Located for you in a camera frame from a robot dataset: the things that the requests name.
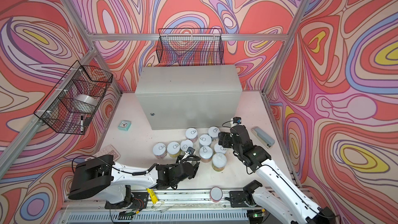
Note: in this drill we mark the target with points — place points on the pink calculator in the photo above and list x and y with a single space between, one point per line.
109 150

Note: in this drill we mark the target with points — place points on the center white lid can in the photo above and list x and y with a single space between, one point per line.
205 140

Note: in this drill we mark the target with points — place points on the yellow glue tube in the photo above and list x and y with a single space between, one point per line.
152 196

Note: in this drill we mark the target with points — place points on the pink tape roll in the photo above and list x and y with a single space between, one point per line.
216 194

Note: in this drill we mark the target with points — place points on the left black wire basket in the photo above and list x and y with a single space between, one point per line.
58 112

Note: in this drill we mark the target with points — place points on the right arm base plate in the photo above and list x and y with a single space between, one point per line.
241 199

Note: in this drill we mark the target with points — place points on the back black wire basket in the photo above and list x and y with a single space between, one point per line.
190 46

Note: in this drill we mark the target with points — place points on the silver tape roll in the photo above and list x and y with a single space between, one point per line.
84 104

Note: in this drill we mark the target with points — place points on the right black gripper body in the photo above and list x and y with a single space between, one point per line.
228 141

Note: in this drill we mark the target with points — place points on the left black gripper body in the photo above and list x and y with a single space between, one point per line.
173 185

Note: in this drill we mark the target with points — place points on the black wire basket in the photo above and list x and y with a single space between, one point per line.
58 112
190 46

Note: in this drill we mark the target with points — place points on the green label can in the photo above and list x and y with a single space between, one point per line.
184 145

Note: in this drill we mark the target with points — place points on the yellow label can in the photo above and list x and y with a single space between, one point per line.
219 149
173 149

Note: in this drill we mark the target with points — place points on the white lid can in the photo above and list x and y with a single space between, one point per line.
213 132
205 140

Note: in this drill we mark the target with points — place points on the back right white lid can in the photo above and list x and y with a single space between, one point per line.
213 132

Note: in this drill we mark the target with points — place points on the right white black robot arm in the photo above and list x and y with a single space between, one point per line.
290 205

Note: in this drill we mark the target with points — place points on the right yellow label can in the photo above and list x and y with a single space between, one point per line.
219 149

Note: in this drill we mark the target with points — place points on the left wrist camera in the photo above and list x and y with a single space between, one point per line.
190 151

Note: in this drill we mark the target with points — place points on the green yellow peach can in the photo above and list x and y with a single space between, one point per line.
219 162

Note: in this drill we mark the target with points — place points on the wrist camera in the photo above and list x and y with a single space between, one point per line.
190 151
235 121

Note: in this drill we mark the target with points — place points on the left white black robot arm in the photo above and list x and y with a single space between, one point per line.
105 179

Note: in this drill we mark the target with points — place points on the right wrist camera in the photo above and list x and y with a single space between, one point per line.
235 121

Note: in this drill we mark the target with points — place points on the grey metal cabinet box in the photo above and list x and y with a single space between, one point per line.
181 97

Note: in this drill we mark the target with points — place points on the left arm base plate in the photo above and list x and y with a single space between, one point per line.
135 201

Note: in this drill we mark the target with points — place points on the back left pink can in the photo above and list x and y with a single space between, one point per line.
192 134

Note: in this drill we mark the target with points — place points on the black marker pen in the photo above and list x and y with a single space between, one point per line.
82 129

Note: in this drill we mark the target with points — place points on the grey stapler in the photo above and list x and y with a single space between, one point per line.
263 137

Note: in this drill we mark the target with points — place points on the pink label can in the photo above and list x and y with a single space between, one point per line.
159 150

